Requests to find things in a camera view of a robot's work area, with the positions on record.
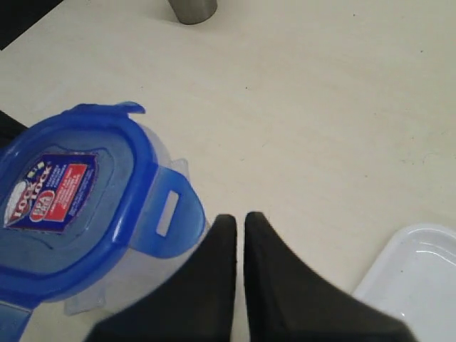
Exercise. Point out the clear plastic tall container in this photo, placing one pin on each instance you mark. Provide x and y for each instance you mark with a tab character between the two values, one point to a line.
171	225

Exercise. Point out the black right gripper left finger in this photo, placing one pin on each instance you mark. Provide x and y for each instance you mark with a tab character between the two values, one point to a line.
194	304

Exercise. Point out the white rectangular tray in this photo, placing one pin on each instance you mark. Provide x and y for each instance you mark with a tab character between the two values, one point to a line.
413	279

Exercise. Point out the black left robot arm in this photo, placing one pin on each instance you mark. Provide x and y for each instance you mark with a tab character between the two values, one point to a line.
9	129

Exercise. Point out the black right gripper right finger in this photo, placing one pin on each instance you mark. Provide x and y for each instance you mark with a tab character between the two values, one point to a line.
288	301

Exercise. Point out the blue plastic lid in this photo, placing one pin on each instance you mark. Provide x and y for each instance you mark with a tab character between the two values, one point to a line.
72	190

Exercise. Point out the stainless steel cup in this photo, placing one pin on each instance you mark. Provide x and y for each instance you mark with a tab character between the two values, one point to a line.
191	12

